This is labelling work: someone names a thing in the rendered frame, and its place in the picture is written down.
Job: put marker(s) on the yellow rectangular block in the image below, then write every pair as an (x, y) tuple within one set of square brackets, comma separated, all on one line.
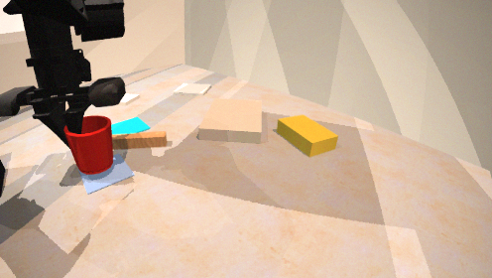
[(306, 135)]

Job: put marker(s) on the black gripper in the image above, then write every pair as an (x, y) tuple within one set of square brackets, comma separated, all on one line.
[(56, 74)]

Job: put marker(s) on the red cup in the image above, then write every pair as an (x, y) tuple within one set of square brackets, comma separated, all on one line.
[(92, 149)]

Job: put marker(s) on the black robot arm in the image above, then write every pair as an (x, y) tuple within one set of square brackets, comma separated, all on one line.
[(47, 24)]

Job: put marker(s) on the wooden flat bar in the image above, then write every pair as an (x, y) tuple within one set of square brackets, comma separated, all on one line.
[(157, 139)]

